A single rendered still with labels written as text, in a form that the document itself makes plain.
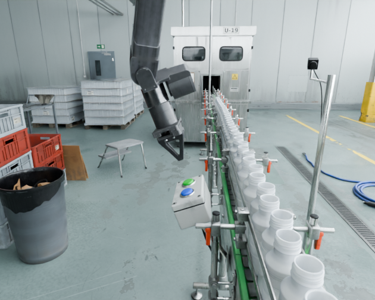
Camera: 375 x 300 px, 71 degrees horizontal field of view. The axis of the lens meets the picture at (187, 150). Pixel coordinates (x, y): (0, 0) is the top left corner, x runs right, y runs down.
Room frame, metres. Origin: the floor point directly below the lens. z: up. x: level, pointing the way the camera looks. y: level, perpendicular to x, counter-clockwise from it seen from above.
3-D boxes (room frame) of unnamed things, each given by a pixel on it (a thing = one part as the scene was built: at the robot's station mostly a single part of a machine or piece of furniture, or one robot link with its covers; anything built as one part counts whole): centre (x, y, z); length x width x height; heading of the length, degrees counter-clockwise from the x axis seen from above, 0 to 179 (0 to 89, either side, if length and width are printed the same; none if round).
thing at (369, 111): (7.45, -5.19, 0.55); 0.40 x 0.40 x 1.10; 87
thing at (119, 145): (3.68, 0.98, 0.21); 0.61 x 0.47 x 0.41; 50
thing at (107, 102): (6.99, 2.05, 0.59); 1.24 x 1.03 x 1.17; 179
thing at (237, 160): (0.81, -0.18, 1.08); 0.06 x 0.06 x 0.17
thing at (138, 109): (8.58, 2.05, 0.59); 1.25 x 1.03 x 1.17; 178
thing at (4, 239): (2.11, 1.69, 0.11); 0.61 x 0.41 x 0.22; 2
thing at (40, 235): (1.81, 1.16, 0.32); 0.45 x 0.45 x 0.64
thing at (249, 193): (0.58, -0.17, 1.08); 0.06 x 0.06 x 0.17
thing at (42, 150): (2.82, 1.75, 0.55); 0.61 x 0.41 x 0.22; 179
